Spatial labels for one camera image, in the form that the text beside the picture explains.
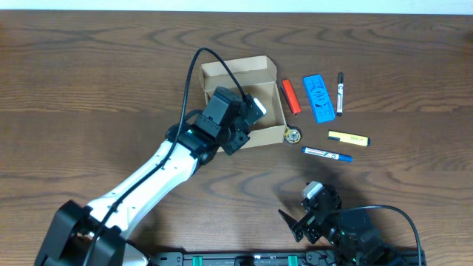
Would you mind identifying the blue whiteboard marker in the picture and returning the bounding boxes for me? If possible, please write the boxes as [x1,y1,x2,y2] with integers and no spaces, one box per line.
[302,146,353,163]

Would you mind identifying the yellow highlighter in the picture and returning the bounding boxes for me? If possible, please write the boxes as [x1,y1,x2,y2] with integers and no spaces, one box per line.
[327,130,371,146]

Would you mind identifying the black whiteboard marker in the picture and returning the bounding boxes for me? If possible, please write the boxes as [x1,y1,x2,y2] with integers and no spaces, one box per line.
[336,72,344,117]

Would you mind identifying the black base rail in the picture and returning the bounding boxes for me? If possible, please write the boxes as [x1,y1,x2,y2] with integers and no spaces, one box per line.
[147,250,428,266]

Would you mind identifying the blue plastic case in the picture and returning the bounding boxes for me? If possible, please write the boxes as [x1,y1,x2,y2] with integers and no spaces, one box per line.
[302,75,336,123]

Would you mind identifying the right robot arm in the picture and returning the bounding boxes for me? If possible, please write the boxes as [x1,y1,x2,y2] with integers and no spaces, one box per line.
[279,181,407,265]

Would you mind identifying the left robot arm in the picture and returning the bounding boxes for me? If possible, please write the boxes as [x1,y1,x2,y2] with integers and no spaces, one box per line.
[35,86,267,265]

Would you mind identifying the cardboard box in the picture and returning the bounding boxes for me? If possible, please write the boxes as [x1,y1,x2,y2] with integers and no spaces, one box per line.
[199,55,286,149]

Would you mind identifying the correction tape dispenser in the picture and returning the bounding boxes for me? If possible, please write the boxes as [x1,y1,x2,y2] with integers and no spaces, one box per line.
[284,125,302,145]

